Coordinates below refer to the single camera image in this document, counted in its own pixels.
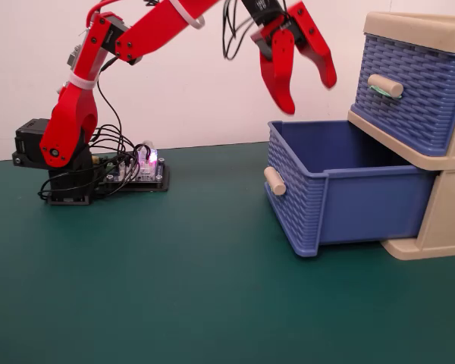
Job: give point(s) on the red gripper with motor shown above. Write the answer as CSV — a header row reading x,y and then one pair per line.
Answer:
x,y
288,28

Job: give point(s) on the blue woven plastic drawer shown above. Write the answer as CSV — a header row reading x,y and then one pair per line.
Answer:
x,y
364,208

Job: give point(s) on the red robot arm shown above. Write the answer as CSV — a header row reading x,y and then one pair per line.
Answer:
x,y
155,26

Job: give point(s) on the beige plastic drawer cabinet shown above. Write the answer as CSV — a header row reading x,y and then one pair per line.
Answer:
x,y
451,212

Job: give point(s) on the green tape strip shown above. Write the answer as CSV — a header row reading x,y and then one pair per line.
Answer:
x,y
381,92

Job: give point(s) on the white zip tie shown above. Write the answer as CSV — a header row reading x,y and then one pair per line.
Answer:
x,y
189,21
82,81

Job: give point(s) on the controller board with lit LEDs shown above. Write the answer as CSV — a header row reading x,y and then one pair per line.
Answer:
x,y
148,176

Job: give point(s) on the dark green table mat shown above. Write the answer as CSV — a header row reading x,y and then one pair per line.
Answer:
x,y
174,288

